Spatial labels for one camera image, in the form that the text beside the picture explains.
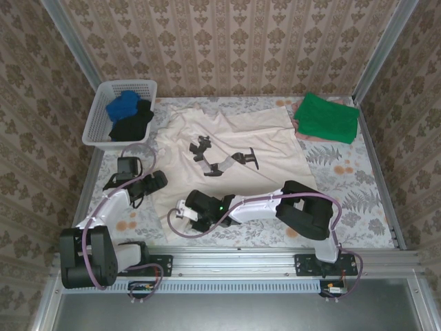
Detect cream t-shirt with robot print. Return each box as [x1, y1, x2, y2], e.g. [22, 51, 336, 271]
[153, 105, 320, 242]

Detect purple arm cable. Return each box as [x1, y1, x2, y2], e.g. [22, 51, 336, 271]
[81, 143, 165, 304]
[167, 191, 363, 304]

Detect aluminium corner post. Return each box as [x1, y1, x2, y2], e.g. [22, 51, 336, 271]
[351, 0, 420, 104]
[40, 0, 101, 81]

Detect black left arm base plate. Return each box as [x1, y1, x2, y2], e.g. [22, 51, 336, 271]
[112, 253, 174, 278]

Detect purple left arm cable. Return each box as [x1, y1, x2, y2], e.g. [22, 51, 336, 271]
[81, 143, 165, 304]

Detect long aluminium mounting rail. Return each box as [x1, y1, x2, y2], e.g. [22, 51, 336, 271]
[51, 246, 422, 277]

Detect blue t-shirt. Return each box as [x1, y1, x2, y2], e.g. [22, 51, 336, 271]
[105, 91, 143, 123]

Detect grey slotted cable duct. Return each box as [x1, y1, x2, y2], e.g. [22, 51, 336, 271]
[63, 279, 323, 294]

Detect small green circuit board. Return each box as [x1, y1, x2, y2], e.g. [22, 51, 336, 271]
[319, 279, 349, 298]
[127, 281, 156, 299]

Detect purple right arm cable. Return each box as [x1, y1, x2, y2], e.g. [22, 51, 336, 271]
[167, 191, 363, 304]

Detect black t-shirt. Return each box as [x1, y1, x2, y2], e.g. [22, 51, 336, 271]
[108, 99, 155, 142]

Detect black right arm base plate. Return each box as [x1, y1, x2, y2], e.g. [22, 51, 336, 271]
[294, 253, 359, 278]

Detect green folded t-shirt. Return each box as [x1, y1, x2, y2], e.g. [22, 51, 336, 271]
[294, 92, 360, 145]

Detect pink folded t-shirt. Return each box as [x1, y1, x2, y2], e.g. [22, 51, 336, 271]
[291, 97, 347, 143]

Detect floral tablecloth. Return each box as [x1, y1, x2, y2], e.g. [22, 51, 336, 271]
[78, 95, 396, 248]

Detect grey steel sheet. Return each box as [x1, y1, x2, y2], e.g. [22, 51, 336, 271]
[51, 278, 430, 331]

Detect aluminium lower frame bar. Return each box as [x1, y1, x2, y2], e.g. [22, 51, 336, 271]
[29, 275, 65, 331]
[408, 275, 437, 331]

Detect white plastic laundry basket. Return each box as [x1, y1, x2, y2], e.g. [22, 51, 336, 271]
[81, 79, 158, 151]

